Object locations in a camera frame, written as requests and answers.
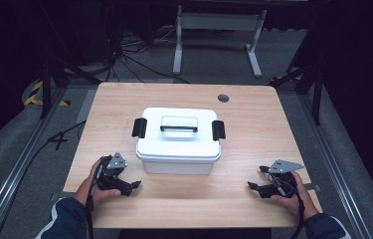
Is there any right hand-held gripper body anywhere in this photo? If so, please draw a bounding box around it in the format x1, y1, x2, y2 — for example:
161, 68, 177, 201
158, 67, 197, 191
267, 159, 305, 199

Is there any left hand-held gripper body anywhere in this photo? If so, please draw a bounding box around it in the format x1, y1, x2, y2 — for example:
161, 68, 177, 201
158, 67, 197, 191
95, 151, 129, 191

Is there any white plastic storage box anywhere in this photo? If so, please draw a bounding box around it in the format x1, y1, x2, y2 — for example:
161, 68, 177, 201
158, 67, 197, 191
139, 154, 216, 176

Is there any black box latch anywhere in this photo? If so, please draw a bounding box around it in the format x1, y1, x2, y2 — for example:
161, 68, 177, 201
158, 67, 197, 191
131, 117, 148, 139
211, 119, 227, 141

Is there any white storage box lid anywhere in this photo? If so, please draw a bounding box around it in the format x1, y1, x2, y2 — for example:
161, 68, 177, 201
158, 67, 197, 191
135, 107, 223, 164

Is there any person's right hand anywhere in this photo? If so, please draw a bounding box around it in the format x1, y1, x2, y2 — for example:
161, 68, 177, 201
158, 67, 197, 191
270, 170, 321, 220

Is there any person's left hand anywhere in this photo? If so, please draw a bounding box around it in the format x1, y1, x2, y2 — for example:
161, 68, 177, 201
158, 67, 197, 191
74, 157, 122, 208

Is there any black tripod stand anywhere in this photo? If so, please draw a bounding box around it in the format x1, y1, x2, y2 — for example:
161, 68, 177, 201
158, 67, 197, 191
269, 63, 325, 126
39, 56, 102, 120

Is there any yellow black floor tape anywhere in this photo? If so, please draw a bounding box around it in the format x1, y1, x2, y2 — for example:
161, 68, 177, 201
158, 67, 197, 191
23, 80, 72, 108

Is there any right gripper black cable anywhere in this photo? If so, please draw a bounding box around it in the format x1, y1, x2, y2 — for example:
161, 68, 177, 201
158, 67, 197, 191
272, 175, 306, 239

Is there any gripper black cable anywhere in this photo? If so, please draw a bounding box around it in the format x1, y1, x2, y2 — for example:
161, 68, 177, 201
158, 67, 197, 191
272, 175, 306, 239
86, 162, 103, 239

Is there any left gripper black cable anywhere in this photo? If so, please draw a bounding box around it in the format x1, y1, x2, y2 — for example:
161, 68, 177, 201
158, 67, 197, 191
86, 162, 103, 239

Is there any aluminium floor rail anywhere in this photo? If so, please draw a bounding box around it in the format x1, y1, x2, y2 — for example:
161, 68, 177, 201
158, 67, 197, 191
0, 87, 68, 239
297, 94, 373, 239

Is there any clear black lid handle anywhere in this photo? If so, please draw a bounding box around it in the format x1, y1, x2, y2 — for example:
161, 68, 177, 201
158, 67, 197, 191
159, 115, 199, 133

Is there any black floor cable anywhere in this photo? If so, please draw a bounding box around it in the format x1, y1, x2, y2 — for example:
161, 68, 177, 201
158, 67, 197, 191
0, 119, 88, 239

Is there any bundle of floor cables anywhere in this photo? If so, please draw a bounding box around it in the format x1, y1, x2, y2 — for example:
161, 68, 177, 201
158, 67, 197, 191
102, 24, 192, 85

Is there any white metal desk frame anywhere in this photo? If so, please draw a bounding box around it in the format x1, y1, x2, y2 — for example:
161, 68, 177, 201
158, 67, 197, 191
172, 4, 269, 79

